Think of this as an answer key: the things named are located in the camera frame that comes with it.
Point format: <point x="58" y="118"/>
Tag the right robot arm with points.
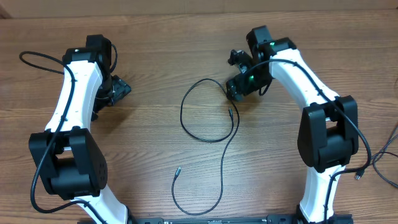
<point x="326" y="138"/>

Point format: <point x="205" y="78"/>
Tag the cardboard wall panel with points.
<point x="16" y="9"/>

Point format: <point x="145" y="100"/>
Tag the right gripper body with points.
<point x="247" y="83"/>

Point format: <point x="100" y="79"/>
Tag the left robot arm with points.
<point x="70" y="167"/>

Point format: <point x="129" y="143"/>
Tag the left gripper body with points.
<point x="119" y="88"/>

